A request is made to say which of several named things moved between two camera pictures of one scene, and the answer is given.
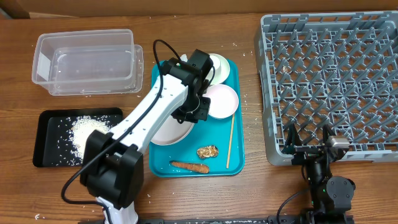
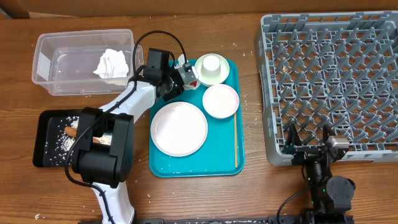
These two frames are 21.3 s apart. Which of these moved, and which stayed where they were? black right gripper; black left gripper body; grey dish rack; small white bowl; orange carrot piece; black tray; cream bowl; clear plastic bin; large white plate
Moved: black left gripper body; large white plate; orange carrot piece
Stayed: small white bowl; cream bowl; clear plastic bin; black right gripper; black tray; grey dish rack
